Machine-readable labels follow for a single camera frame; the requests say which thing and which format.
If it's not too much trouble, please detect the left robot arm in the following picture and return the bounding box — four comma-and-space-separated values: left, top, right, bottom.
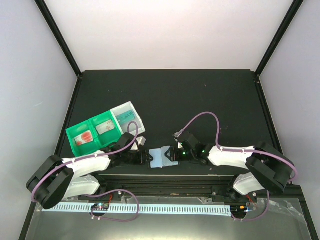
26, 133, 154, 210

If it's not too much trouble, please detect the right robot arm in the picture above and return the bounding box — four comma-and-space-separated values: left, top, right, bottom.
164, 132, 297, 203

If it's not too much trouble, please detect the teal card in white bin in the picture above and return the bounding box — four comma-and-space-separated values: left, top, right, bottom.
116, 110, 136, 126

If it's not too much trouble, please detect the white card in green bin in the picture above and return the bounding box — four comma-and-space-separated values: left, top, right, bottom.
95, 119, 115, 135

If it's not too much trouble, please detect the red white card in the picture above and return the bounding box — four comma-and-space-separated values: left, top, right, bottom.
72, 130, 95, 147

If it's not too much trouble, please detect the white translucent bin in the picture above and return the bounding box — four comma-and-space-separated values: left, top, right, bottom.
108, 101, 146, 141

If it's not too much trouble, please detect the green plastic bin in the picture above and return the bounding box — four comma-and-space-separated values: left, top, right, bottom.
66, 110, 124, 157

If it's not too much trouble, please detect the left circuit board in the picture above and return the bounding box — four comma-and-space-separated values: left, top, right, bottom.
91, 203, 109, 211

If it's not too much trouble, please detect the circuit board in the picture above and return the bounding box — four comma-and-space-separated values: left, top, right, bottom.
230, 205, 253, 214
91, 203, 109, 211

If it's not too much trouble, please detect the right circuit board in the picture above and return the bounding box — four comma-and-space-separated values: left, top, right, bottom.
230, 205, 253, 214

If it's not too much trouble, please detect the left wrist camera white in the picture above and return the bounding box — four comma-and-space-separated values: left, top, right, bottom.
131, 136, 146, 151

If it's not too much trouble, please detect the white slotted cable duct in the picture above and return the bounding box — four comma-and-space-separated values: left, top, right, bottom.
42, 202, 232, 217

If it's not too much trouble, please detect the black aluminium rail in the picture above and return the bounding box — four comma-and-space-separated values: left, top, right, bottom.
101, 174, 233, 197

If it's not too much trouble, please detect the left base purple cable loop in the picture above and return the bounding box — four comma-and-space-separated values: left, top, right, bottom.
90, 187, 141, 223

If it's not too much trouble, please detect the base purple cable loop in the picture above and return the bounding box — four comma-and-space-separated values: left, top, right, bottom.
231, 189, 271, 223
90, 187, 141, 223

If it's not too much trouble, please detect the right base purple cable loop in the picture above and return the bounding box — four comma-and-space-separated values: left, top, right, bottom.
231, 189, 271, 223

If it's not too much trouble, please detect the left black frame post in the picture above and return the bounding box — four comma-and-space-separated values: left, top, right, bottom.
34, 0, 82, 78

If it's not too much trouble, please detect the black frame post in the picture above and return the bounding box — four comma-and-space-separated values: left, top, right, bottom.
255, 0, 304, 77
34, 0, 82, 78

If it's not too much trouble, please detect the right black frame post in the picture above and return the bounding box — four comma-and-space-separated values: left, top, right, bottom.
255, 0, 304, 77

